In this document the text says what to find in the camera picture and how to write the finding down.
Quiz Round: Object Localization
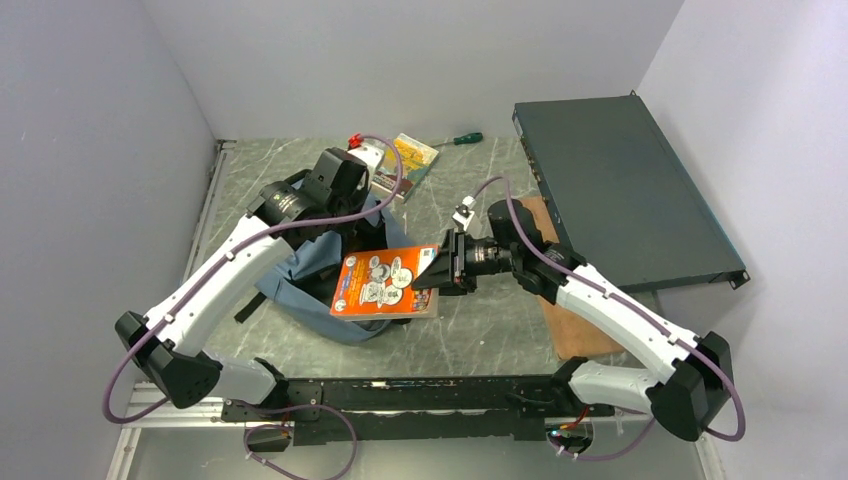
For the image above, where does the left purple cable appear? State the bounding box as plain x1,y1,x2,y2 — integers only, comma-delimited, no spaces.
101,135,405,480

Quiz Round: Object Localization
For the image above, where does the orange children's book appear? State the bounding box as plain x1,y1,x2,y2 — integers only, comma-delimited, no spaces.
330,245,439,322

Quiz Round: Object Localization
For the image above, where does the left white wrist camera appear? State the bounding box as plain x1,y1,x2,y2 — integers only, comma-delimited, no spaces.
347,134,385,176

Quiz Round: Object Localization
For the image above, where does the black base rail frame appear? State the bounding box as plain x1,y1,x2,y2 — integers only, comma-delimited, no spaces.
125,374,704,446

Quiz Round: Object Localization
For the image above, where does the purple cable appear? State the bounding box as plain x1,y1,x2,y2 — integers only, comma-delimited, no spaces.
471,176,747,464
101,135,405,480

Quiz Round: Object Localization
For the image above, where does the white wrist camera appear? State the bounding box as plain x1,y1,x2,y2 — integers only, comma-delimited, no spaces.
452,196,483,237
347,134,385,176

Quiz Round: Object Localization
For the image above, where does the green handled screwdriver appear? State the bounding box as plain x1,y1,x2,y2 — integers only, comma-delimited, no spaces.
433,132,484,148

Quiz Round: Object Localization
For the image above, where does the brown wooden board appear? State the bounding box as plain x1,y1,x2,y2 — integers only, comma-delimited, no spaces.
519,196,625,361

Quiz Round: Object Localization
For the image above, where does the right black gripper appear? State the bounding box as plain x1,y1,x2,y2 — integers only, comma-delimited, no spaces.
413,227,519,295

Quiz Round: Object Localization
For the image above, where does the blue grey backpack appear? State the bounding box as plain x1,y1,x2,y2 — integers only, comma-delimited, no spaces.
234,208,413,344

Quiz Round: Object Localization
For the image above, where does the dark rack server box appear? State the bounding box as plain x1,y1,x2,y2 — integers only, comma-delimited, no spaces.
512,93,750,293

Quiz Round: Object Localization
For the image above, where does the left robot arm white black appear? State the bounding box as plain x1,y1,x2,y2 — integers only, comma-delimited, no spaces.
115,145,384,420

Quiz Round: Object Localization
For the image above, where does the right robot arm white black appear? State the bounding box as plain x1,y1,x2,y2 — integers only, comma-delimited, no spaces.
412,197,746,441

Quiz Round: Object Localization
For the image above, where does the yellow small book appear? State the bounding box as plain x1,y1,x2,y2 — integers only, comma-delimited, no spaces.
394,133,439,186

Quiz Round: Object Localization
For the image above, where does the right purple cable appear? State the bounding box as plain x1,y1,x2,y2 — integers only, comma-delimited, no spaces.
471,176,747,464

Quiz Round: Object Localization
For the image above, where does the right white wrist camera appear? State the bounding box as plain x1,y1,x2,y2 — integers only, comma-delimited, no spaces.
452,196,483,237

